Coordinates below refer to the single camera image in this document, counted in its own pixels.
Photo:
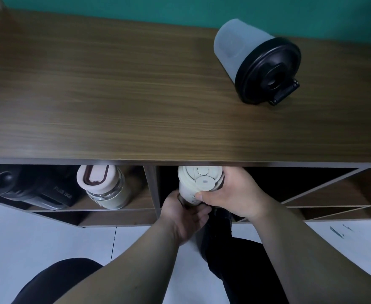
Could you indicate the person's right hand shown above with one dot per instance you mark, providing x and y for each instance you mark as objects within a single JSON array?
[{"x": 239, "y": 196}]

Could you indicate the person's left hand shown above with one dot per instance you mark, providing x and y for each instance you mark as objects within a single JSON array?
[{"x": 179, "y": 218}]

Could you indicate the person's right thumb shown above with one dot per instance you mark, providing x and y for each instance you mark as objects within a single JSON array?
[{"x": 209, "y": 196}]

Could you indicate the person's left thumb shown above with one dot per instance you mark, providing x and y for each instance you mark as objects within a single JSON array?
[{"x": 201, "y": 215}]

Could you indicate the cream tumbler with lid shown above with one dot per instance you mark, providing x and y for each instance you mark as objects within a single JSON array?
[{"x": 199, "y": 180}]

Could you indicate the person's left forearm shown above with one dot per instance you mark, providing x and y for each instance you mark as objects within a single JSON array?
[{"x": 134, "y": 269}]

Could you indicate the person's right forearm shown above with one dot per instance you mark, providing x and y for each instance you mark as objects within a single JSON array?
[{"x": 309, "y": 259}]

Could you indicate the person's right leg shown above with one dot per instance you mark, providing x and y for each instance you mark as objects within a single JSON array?
[{"x": 245, "y": 269}]

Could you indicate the person's leg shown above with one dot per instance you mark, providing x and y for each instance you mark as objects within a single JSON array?
[
  {"x": 58, "y": 281},
  {"x": 245, "y": 269}
]

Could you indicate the glass bottle with cream lid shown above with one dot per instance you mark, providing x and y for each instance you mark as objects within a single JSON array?
[{"x": 106, "y": 189}]

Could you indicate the frosted bottle with black lid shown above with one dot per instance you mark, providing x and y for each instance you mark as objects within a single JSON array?
[{"x": 261, "y": 66}]

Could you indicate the brown wooden shelf cabinet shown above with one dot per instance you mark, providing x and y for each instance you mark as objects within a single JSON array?
[{"x": 109, "y": 91}]

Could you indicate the person's left leg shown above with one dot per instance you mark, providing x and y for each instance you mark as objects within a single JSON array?
[{"x": 58, "y": 281}]

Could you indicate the black sports bottle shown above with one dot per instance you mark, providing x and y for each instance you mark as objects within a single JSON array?
[{"x": 30, "y": 186}]

